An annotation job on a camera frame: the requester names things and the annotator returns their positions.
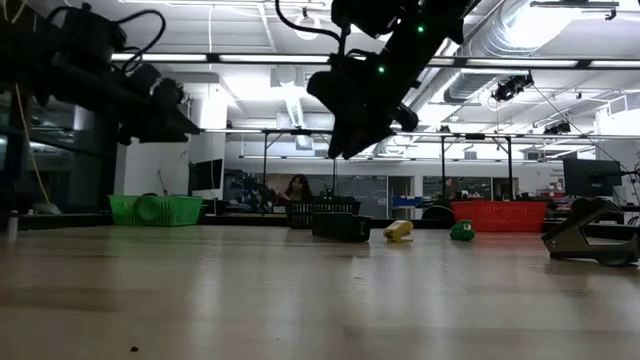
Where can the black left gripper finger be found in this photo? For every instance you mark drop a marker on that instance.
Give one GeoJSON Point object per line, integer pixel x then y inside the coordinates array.
{"type": "Point", "coordinates": [182, 122]}
{"type": "Point", "coordinates": [160, 135]}

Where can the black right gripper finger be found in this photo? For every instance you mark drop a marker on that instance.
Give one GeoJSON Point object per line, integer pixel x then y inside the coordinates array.
{"type": "Point", "coordinates": [342, 142]}
{"type": "Point", "coordinates": [377, 137]}

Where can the black stapler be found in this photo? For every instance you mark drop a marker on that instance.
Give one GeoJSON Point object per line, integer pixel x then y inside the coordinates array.
{"type": "Point", "coordinates": [340, 227]}

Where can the yellow mini stapler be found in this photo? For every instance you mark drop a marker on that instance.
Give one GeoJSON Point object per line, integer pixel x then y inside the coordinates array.
{"type": "Point", "coordinates": [398, 231]}

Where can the green mini stapler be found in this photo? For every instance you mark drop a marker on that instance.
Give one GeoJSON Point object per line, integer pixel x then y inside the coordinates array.
{"type": "Point", "coordinates": [462, 231]}

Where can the red plastic basket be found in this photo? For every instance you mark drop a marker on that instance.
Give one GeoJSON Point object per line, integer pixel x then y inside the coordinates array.
{"type": "Point", "coordinates": [500, 216]}

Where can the grey staple remover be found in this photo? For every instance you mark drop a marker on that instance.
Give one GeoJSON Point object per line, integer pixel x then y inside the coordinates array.
{"type": "Point", "coordinates": [570, 242]}

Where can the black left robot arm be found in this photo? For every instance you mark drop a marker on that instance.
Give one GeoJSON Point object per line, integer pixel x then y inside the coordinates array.
{"type": "Point", "coordinates": [60, 60]}

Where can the black monitor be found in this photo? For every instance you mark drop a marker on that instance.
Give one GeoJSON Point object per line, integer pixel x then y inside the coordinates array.
{"type": "Point", "coordinates": [206, 175]}
{"type": "Point", "coordinates": [592, 177]}

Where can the person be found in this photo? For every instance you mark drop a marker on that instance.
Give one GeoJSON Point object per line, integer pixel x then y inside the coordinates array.
{"type": "Point", "coordinates": [298, 190]}

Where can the blue box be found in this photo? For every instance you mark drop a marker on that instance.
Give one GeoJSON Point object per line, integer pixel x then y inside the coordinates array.
{"type": "Point", "coordinates": [406, 201]}

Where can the green plastic basket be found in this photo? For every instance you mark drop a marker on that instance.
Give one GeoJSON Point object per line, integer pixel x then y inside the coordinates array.
{"type": "Point", "coordinates": [170, 210]}

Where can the black plastic basket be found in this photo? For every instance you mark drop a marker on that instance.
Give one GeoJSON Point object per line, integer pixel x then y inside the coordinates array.
{"type": "Point", "coordinates": [300, 212]}

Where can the overhead light bar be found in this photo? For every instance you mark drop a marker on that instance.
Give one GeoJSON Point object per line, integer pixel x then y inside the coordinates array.
{"type": "Point", "coordinates": [275, 58]}

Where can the black office chair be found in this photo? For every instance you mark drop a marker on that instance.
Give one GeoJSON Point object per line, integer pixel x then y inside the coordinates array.
{"type": "Point", "coordinates": [437, 212]}

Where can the black station frame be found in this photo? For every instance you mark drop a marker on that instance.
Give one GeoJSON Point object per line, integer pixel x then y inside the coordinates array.
{"type": "Point", "coordinates": [443, 165]}
{"type": "Point", "coordinates": [265, 165]}

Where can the black table frame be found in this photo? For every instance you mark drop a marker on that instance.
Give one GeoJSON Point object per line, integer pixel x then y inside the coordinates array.
{"type": "Point", "coordinates": [240, 220]}

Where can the silver ceiling duct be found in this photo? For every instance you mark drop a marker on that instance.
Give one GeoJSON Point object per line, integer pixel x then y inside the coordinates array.
{"type": "Point", "coordinates": [480, 50]}

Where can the black ceiling camera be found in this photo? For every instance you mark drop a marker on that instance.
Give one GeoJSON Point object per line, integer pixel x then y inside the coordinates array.
{"type": "Point", "coordinates": [510, 89]}
{"type": "Point", "coordinates": [557, 128]}

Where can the small silver post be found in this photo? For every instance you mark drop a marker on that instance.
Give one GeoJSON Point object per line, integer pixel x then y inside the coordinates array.
{"type": "Point", "coordinates": [13, 225]}

